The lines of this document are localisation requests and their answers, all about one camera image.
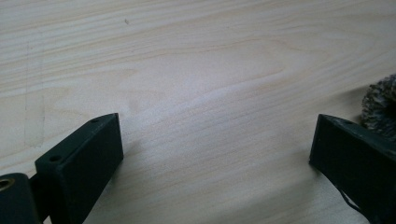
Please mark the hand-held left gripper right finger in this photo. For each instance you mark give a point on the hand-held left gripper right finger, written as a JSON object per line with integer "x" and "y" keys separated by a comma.
{"x": 358, "y": 161}

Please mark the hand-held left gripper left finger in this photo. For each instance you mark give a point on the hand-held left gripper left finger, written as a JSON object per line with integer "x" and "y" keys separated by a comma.
{"x": 84, "y": 161}

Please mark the grey fluffy cloth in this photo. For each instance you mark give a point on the grey fluffy cloth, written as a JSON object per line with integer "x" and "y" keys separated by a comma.
{"x": 381, "y": 102}

